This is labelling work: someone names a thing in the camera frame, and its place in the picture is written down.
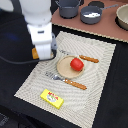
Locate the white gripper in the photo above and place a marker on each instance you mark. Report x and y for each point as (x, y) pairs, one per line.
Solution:
(42, 39)

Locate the grey saucepan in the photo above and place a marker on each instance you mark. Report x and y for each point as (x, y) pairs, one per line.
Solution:
(88, 10)

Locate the white toy fish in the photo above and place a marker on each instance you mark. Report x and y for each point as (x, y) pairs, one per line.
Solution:
(92, 15)

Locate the orange bread loaf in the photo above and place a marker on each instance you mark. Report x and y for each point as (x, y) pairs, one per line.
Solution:
(34, 53)

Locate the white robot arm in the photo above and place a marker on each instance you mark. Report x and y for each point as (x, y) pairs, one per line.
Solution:
(38, 16)

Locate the grey cooking pot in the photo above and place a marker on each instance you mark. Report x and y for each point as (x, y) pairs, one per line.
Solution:
(68, 8)

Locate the round wooden plate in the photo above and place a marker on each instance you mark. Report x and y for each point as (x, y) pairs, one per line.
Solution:
(64, 68)

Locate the red tomato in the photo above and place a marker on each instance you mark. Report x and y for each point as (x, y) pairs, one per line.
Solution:
(76, 64)

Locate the yellow butter box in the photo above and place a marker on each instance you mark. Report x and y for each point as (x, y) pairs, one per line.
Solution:
(52, 98)

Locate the pink toy stove board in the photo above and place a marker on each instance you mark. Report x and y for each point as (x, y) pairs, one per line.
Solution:
(107, 26)

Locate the woven beige placemat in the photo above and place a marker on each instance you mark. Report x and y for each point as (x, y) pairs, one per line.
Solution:
(79, 105)

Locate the beige bowl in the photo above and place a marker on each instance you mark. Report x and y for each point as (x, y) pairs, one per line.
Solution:
(122, 14)

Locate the wooden handled fork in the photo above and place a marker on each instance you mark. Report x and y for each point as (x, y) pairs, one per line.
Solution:
(67, 81)

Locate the wooden handled knife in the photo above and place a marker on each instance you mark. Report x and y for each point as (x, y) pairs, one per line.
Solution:
(80, 56)

